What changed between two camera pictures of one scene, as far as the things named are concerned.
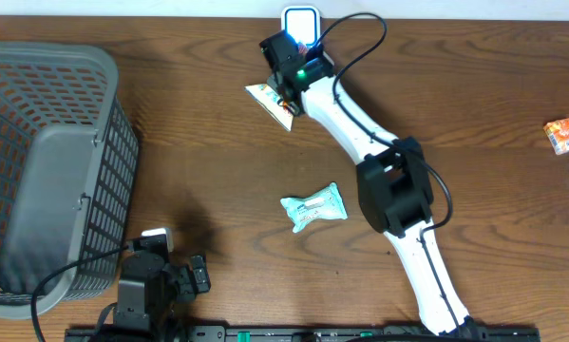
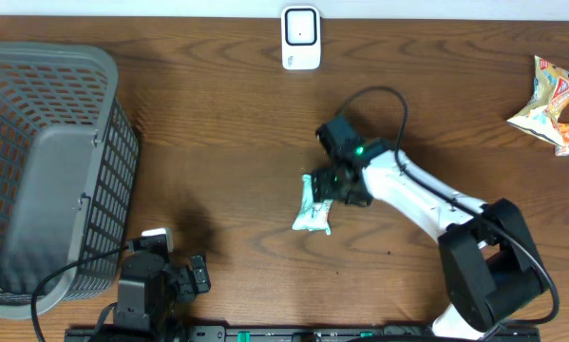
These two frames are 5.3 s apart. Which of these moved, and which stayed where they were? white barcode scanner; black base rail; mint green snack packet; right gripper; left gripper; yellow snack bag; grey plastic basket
Moved: yellow snack bag; right gripper; mint green snack packet
Stayed: left gripper; black base rail; grey plastic basket; white barcode scanner
